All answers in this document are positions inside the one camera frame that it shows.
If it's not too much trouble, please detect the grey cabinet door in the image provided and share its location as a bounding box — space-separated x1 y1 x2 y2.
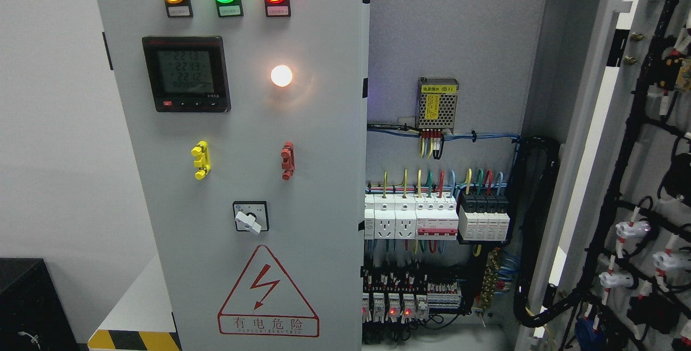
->
509 0 689 350
97 0 369 350

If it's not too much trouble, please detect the red test terminal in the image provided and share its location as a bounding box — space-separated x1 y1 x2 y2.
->
281 141 295 181

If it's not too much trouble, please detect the white indicator light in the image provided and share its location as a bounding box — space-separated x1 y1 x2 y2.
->
270 65 293 87

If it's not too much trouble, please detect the metal mesh power supply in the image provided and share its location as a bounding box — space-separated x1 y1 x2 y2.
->
417 76 459 130

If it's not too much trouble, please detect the yellow test terminal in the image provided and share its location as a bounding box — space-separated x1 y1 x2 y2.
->
191 140 211 180

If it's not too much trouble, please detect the black white surge protector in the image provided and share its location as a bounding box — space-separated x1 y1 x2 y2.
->
457 190 512 247

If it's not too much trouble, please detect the relay row with red leds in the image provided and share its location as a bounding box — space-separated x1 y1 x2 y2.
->
361 266 462 324

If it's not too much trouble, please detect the red electric hazard warning sticker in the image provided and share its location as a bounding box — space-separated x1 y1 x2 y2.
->
218 245 320 337

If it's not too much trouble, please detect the black digital power meter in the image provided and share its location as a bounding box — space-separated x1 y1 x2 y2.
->
141 36 231 113

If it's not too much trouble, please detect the black yellow hazard tape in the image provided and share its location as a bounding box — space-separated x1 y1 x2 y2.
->
88 329 181 350

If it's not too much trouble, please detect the black box at left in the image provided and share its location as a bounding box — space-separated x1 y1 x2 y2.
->
1 258 79 350

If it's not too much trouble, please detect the white rotary selector switch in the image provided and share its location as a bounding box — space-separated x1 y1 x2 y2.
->
232 201 269 235

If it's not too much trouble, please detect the black cable conduit right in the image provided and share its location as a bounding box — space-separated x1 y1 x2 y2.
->
507 136 562 328

